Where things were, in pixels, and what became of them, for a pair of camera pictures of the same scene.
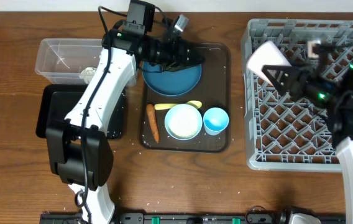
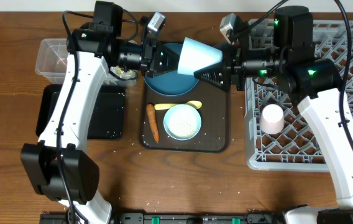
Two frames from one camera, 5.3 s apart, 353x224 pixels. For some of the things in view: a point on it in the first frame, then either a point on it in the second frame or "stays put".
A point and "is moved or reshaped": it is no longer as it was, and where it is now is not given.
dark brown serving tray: [214, 88] stays put
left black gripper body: [169, 50] -> [146, 60]
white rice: [183, 122] stays put
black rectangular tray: [55, 102] stays put
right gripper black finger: [286, 78] -> [219, 73]
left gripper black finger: [190, 54] -> [166, 60]
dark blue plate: [170, 83] stays put
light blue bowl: [183, 122] stays put
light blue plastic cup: [215, 121] -> [196, 55]
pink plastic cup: [267, 54] is moved or reshaped
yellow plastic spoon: [165, 106] stays put
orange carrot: [153, 122] stays put
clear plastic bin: [61, 61] stays put
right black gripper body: [316, 90] -> [235, 64]
